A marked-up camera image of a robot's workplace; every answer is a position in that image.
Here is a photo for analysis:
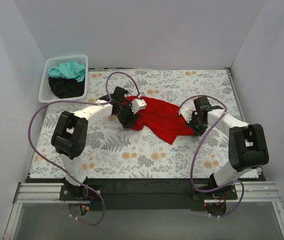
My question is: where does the floral table cloth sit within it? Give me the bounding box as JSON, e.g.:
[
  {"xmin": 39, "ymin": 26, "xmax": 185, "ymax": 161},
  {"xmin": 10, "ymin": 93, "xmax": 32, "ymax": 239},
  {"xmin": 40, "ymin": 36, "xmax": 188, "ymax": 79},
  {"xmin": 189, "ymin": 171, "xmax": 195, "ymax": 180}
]
[{"xmin": 29, "ymin": 69, "xmax": 267, "ymax": 179}]

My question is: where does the teal t shirt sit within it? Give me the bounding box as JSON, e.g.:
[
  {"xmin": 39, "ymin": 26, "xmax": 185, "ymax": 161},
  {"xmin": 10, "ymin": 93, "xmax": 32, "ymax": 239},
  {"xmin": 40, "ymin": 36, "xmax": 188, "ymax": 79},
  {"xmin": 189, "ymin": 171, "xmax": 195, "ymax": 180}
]
[{"xmin": 48, "ymin": 61, "xmax": 86, "ymax": 83}]

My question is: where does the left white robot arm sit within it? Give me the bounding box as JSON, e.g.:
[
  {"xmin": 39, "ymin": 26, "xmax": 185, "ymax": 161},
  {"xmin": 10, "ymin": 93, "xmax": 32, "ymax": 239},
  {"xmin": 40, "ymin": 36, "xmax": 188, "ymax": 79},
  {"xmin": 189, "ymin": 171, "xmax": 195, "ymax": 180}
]
[{"xmin": 51, "ymin": 86, "xmax": 147, "ymax": 200}]

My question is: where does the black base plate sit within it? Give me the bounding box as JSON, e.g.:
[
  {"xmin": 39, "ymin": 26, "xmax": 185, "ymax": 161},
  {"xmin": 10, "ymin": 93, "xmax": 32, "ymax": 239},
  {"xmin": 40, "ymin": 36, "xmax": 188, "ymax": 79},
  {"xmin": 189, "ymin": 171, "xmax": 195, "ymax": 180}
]
[{"xmin": 59, "ymin": 178, "xmax": 238, "ymax": 212}]

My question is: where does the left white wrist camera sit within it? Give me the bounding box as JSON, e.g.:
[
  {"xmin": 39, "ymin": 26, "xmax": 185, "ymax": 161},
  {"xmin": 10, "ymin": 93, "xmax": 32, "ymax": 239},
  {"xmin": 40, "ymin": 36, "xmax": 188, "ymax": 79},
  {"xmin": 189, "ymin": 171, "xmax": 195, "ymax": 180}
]
[{"xmin": 131, "ymin": 98, "xmax": 147, "ymax": 114}]

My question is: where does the aluminium frame rail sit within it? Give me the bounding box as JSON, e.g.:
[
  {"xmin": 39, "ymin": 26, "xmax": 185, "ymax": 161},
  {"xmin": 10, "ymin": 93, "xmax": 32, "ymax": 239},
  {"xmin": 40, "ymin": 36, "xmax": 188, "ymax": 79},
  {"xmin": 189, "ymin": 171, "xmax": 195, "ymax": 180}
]
[{"xmin": 14, "ymin": 181, "xmax": 282, "ymax": 204}]

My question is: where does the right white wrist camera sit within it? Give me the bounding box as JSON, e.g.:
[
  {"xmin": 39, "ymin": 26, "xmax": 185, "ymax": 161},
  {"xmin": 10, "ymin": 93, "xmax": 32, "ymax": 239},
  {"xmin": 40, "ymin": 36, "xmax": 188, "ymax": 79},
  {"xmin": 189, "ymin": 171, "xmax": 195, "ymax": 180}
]
[{"xmin": 178, "ymin": 106, "xmax": 194, "ymax": 123}]

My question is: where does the white plastic laundry basket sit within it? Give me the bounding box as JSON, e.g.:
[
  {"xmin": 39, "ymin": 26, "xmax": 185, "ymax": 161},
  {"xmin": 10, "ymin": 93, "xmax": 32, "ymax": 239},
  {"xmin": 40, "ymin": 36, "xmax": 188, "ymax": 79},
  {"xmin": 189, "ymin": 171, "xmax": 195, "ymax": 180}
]
[{"xmin": 38, "ymin": 55, "xmax": 88, "ymax": 103}]

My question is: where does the red t shirt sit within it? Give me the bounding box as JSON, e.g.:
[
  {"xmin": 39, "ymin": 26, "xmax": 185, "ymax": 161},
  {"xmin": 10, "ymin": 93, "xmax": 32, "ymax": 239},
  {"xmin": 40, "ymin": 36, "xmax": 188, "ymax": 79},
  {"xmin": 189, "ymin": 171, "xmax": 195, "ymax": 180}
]
[{"xmin": 118, "ymin": 96, "xmax": 195, "ymax": 145}]

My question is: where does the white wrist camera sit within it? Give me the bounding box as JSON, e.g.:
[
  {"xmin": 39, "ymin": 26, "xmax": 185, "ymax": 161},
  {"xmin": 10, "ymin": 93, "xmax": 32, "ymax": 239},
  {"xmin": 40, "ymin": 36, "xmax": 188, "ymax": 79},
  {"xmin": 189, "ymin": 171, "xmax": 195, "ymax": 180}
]
[
  {"xmin": 178, "ymin": 106, "xmax": 194, "ymax": 123},
  {"xmin": 131, "ymin": 98, "xmax": 147, "ymax": 114}
]

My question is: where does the black t shirt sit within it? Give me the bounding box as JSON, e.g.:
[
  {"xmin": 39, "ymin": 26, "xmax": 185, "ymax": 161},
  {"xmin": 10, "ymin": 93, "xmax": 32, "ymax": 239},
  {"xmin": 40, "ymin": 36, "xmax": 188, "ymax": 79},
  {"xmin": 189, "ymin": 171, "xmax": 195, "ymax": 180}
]
[{"xmin": 48, "ymin": 77, "xmax": 85, "ymax": 99}]

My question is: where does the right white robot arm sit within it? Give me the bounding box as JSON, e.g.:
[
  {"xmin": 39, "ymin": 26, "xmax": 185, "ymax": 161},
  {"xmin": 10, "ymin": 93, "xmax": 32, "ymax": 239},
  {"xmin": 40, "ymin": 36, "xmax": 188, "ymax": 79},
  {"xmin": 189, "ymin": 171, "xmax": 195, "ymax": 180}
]
[{"xmin": 178, "ymin": 94, "xmax": 269, "ymax": 199}]

